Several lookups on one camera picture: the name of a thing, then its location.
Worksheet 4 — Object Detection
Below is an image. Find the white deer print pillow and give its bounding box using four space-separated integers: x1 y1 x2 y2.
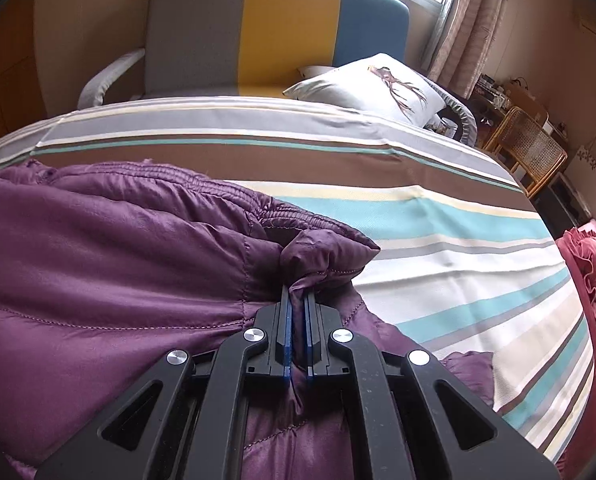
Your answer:
283 53 447 126

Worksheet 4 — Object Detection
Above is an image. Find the red ruffled quilt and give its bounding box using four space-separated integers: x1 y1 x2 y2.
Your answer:
554 227 596 480

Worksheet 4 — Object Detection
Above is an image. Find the striped bed blanket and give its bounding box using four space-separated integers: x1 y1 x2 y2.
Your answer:
0 96 596 463

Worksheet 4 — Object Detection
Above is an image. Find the plain pale pillow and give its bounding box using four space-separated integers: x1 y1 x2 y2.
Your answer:
298 65 335 81

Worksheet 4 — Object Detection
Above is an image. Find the grey padded bed bumper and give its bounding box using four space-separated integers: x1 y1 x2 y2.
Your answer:
427 77 479 148

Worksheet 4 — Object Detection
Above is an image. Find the cluttered wooden desk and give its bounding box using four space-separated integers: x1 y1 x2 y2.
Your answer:
470 74 596 226

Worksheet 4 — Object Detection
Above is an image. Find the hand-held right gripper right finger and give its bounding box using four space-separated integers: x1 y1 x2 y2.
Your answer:
302 292 561 480

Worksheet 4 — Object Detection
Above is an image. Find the pink patterned curtain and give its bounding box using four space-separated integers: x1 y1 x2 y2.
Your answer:
423 0 515 102

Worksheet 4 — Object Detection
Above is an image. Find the wooden wardrobe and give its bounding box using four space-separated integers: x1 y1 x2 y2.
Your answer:
0 0 47 150

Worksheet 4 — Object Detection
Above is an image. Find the brown cardboard box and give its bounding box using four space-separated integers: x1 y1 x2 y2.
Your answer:
502 82 549 128

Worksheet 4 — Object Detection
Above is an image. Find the rattan chair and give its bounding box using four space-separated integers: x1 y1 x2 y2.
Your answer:
482 106 569 199

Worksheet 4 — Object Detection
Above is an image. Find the grey yellow blue headboard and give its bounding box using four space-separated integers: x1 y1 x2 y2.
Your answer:
144 0 410 100

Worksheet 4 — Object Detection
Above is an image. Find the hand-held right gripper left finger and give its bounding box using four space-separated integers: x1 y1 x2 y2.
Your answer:
35 285 295 480

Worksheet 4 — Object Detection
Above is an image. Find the purple puffer jacket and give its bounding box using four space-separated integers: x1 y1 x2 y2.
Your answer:
0 159 496 480

